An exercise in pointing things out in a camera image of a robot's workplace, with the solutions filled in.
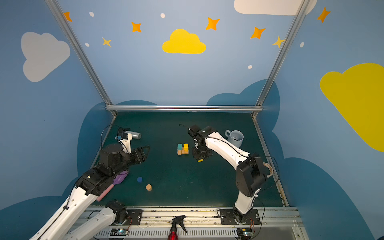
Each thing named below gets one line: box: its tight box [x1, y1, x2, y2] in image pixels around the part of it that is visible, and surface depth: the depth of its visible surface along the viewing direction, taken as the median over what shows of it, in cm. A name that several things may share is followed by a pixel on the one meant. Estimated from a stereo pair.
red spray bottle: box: [167, 215, 187, 240], surface depth 71 cm
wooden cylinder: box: [145, 184, 153, 192], surface depth 84 cm
